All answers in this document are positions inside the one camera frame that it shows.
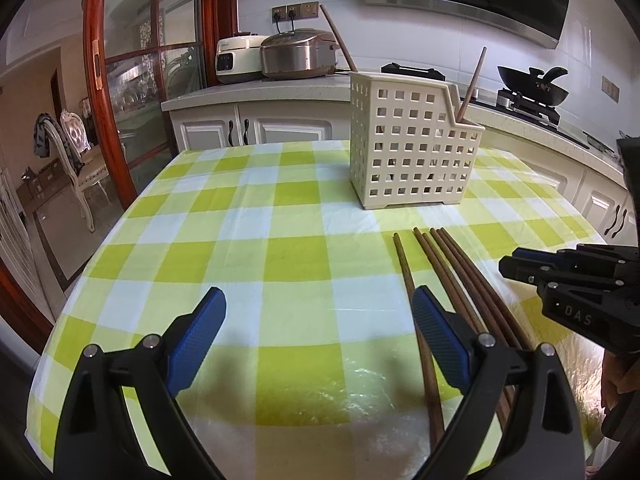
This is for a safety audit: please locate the brown wooden chopstick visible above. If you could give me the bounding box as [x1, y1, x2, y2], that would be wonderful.
[412, 226, 516, 426]
[319, 3, 358, 73]
[436, 228, 533, 350]
[393, 233, 445, 450]
[456, 46, 487, 124]
[430, 228, 526, 350]
[422, 231, 516, 411]

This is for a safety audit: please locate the person's right hand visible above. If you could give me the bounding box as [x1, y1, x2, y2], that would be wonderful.
[601, 350, 640, 411]

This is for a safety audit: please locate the black glass gas hob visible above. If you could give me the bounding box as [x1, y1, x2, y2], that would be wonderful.
[380, 62, 616, 154]

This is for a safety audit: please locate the black wok with lid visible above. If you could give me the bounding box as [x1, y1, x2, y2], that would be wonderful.
[497, 66, 568, 107]

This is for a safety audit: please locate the cream perforated utensil basket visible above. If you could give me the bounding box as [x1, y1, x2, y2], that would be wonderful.
[349, 72, 484, 210]

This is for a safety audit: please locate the green checkered tablecloth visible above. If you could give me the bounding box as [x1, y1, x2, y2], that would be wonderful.
[26, 141, 602, 479]

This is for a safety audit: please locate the ornate white dining chair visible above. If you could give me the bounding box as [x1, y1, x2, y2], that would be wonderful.
[32, 113, 111, 233]

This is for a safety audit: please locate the silver rice cooker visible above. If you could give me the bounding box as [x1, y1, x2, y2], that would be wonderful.
[260, 28, 338, 80]

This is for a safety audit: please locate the white pressure cooker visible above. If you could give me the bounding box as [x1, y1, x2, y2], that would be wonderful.
[215, 34, 266, 84]

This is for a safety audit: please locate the red wooden sliding door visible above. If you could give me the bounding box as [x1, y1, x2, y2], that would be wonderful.
[81, 0, 238, 207]

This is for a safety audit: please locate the wall light switch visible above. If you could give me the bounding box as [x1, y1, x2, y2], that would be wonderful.
[601, 76, 620, 103]

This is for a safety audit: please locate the wall power socket strip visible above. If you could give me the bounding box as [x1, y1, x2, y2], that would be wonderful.
[271, 1, 319, 23]

